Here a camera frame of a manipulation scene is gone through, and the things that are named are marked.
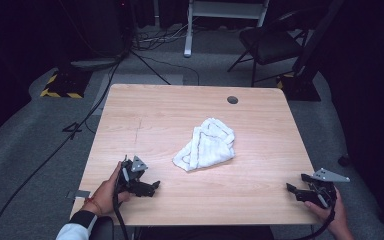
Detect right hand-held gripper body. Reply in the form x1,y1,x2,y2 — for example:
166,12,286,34
300,167,351,209

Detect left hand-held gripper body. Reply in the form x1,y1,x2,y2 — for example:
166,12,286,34
114,154,149,198

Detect white towel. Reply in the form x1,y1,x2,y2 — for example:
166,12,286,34
172,117,237,173

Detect person's right hand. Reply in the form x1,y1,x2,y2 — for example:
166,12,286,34
304,187,348,235

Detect person's left hand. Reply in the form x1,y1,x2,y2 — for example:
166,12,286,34
79,161,132,217

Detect small black floor object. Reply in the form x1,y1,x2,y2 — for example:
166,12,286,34
337,153,352,168

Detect grey tape piece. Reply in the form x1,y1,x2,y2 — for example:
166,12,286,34
66,189,91,201

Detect person's dark lap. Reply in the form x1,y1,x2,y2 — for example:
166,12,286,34
90,216,275,240

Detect black folding chair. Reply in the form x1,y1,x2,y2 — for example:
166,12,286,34
227,9,312,88

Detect black computer tower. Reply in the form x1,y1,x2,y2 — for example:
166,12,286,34
69,0,135,61

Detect black slanted stand pole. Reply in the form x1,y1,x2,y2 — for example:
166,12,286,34
294,0,346,76

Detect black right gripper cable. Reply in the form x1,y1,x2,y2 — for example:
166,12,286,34
289,204,337,240

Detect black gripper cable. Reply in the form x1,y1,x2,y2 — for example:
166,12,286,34
289,204,337,240
112,179,130,240

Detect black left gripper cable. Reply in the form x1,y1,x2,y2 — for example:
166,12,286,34
112,179,130,240

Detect red string bracelet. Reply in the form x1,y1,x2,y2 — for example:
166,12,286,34
84,196,103,208

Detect long black floor cable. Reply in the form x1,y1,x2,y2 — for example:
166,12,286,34
0,54,128,240

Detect yellow black striped base plate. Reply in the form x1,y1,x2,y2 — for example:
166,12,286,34
276,71,323,102
39,68,93,100

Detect thin black floor cable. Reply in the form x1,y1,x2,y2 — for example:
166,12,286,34
129,49,201,87

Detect bundle of floor cables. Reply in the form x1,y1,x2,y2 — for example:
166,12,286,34
132,22,195,52

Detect white desk frame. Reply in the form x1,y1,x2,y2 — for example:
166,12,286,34
183,0,271,59

